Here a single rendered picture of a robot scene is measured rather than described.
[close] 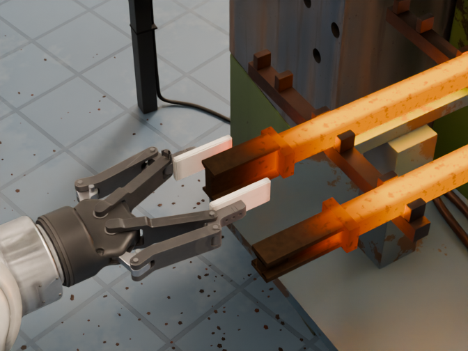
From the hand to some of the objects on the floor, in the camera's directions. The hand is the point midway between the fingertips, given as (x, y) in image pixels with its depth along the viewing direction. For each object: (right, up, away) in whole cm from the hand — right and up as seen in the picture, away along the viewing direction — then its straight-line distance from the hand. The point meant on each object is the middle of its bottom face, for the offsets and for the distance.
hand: (225, 177), depth 107 cm
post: (-21, +17, +150) cm, 152 cm away
